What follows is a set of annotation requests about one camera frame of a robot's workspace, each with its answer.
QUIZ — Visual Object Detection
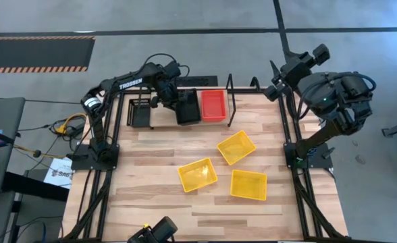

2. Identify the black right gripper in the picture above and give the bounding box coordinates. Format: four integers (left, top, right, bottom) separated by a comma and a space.
264, 43, 331, 102

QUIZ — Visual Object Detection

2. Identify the black plastic basket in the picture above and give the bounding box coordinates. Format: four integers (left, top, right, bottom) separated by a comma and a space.
175, 89, 202, 126
126, 97, 151, 128

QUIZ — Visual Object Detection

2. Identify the yellow plastic basket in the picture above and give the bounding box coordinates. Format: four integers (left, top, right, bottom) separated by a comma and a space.
177, 157, 219, 193
230, 169, 268, 201
217, 130, 257, 166

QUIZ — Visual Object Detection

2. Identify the black perforated metal panel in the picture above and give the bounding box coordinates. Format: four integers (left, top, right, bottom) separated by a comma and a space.
176, 76, 219, 88

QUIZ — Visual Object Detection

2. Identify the white printed paper sheet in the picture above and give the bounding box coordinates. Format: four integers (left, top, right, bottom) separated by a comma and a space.
43, 157, 74, 190

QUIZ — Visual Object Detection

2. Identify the black hazard-striped floor mat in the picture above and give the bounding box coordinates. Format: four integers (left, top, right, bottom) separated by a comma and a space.
0, 36, 96, 74

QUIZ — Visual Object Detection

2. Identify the black flat beam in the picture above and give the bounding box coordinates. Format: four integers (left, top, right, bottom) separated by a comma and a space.
1, 171, 70, 203

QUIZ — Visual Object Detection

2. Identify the grey side cart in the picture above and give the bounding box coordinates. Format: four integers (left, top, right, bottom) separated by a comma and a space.
0, 97, 26, 198

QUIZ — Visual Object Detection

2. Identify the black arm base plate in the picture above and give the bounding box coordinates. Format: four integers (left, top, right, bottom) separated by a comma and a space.
70, 144, 120, 171
284, 141, 334, 169

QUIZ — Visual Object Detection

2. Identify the yellow cable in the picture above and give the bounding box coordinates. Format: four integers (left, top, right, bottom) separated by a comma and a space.
14, 113, 88, 159

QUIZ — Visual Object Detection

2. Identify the black aluminium table frame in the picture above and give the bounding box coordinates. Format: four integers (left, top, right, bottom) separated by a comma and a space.
59, 86, 350, 242

